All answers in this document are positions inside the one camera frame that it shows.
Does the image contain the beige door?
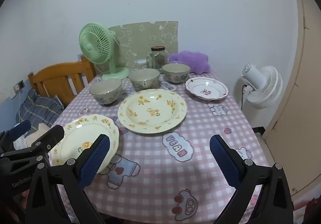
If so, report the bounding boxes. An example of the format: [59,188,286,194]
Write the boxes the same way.
[263,0,321,199]

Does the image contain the green desk fan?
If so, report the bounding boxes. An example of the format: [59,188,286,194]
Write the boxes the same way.
[78,23,130,80]

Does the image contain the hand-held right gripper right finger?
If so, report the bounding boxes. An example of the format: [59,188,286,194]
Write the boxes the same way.
[210,135,294,224]

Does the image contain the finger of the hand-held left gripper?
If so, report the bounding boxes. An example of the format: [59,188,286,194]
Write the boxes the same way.
[0,125,65,164]
[0,120,32,150]

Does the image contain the pink checked tablecloth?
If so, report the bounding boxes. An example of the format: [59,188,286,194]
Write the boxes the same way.
[49,69,270,224]

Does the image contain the white plate red print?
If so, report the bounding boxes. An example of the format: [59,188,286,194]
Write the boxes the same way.
[185,77,229,101]

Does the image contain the scalloped yellow floral plate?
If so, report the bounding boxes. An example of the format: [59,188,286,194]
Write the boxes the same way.
[48,114,120,174]

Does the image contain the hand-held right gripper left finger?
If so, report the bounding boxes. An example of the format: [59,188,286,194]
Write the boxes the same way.
[25,134,111,224]

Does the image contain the white fan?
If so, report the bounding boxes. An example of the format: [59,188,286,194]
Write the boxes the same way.
[241,63,283,109]

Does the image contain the white plastic bag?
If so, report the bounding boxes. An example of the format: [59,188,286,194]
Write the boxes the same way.
[14,135,29,150]

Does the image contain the black fan cable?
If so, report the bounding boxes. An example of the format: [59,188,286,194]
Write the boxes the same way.
[240,84,248,110]

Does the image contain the glass jar dark lid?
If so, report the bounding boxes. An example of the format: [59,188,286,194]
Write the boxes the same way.
[146,46,169,70]

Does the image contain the grey-blue plaid pillow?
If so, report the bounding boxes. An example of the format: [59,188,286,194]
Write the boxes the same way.
[15,88,64,130]

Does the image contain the olive printed wall mat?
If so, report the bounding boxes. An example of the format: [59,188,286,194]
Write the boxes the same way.
[108,21,178,69]

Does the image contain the wooden bed headboard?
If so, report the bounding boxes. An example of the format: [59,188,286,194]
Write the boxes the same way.
[27,55,97,108]

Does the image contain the white charging cable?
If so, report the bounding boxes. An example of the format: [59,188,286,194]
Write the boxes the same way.
[16,90,22,124]

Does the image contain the purple plush toy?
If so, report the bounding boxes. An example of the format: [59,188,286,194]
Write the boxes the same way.
[169,50,210,74]

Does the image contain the large yellow floral plate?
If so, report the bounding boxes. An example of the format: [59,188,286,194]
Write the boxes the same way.
[117,89,187,135]

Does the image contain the grey-green floral ceramic bowl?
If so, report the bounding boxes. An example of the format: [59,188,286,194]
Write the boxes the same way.
[162,63,190,84]
[128,68,160,91]
[89,78,123,106]

